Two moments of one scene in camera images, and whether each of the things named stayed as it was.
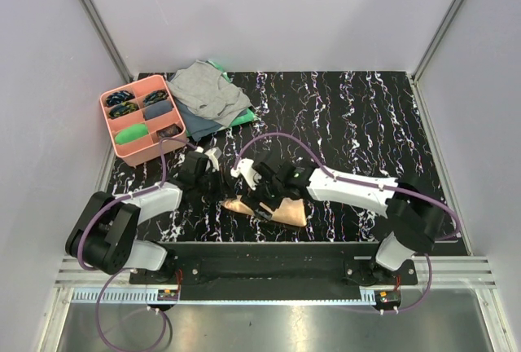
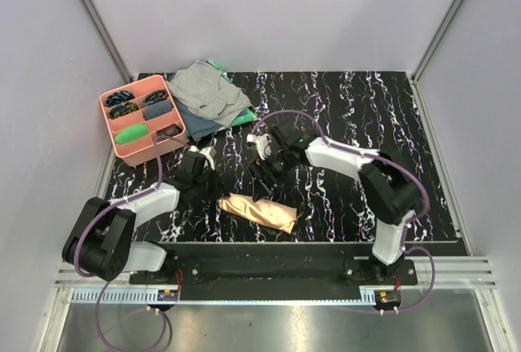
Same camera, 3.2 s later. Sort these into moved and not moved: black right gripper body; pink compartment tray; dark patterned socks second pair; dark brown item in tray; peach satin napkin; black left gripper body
Moved: black right gripper body; peach satin napkin
Not moved: dark brown item in tray; dark patterned socks second pair; black left gripper body; pink compartment tray
